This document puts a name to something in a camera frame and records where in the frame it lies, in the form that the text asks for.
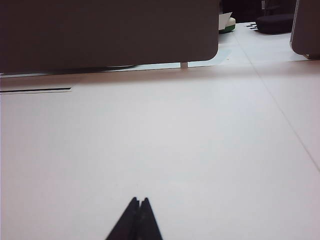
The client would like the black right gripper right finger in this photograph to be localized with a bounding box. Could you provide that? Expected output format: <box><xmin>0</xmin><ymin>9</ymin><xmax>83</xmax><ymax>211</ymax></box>
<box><xmin>136</xmin><ymin>197</ymin><xmax>165</xmax><ymax>240</ymax></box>

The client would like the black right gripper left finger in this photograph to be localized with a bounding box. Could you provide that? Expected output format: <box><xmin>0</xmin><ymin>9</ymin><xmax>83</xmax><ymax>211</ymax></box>
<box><xmin>104</xmin><ymin>197</ymin><xmax>140</xmax><ymax>240</ymax></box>

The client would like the large grey desk divider panel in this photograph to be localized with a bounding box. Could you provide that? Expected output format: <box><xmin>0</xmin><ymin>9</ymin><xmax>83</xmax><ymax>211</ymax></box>
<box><xmin>0</xmin><ymin>0</ymin><xmax>221</xmax><ymax>75</ymax></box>

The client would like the green and white round object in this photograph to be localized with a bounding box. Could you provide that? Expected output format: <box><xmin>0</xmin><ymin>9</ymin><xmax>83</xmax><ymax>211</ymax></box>
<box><xmin>219</xmin><ymin>17</ymin><xmax>237</xmax><ymax>35</ymax></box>

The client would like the black round cushion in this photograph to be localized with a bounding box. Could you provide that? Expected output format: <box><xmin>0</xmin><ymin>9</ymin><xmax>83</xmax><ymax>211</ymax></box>
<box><xmin>255</xmin><ymin>13</ymin><xmax>295</xmax><ymax>35</ymax></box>

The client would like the narrow grey desk divider panel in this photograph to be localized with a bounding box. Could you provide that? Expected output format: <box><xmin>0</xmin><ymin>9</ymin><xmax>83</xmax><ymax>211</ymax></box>
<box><xmin>290</xmin><ymin>0</ymin><xmax>320</xmax><ymax>57</ymax></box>

